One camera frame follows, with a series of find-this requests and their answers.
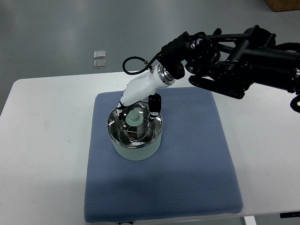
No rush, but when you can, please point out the blue quilted mat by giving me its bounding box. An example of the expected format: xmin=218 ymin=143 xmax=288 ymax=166
xmin=84 ymin=87 xmax=243 ymax=223

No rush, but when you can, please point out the black cable loop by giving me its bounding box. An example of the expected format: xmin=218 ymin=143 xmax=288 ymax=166
xmin=123 ymin=57 xmax=155 ymax=75

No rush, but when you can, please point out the glass lid with green knob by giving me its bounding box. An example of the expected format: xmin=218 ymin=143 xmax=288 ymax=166
xmin=107 ymin=101 xmax=163 ymax=149

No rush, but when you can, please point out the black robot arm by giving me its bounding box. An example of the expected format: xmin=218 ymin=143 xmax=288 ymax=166
xmin=157 ymin=26 xmax=300 ymax=112

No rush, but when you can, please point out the metal floor plate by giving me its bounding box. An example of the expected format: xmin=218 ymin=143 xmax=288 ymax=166
xmin=94 ymin=59 xmax=106 ymax=69
xmin=94 ymin=50 xmax=106 ymax=59

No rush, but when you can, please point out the lower metal floor plate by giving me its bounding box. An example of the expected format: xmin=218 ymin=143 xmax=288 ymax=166
xmin=94 ymin=59 xmax=106 ymax=69

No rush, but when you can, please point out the brown cardboard box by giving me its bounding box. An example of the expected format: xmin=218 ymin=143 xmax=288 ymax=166
xmin=265 ymin=0 xmax=300 ymax=12

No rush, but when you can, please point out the white table leg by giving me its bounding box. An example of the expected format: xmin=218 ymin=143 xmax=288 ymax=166
xmin=243 ymin=216 xmax=257 ymax=225

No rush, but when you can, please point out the upper metal floor plate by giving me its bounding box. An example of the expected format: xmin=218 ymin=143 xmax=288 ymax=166
xmin=94 ymin=50 xmax=106 ymax=59

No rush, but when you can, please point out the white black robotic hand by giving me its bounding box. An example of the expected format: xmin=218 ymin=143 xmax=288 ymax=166
xmin=117 ymin=65 xmax=175 ymax=121

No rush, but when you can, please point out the green pot with steel interior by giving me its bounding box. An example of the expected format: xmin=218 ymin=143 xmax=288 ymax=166
xmin=107 ymin=100 xmax=163 ymax=161

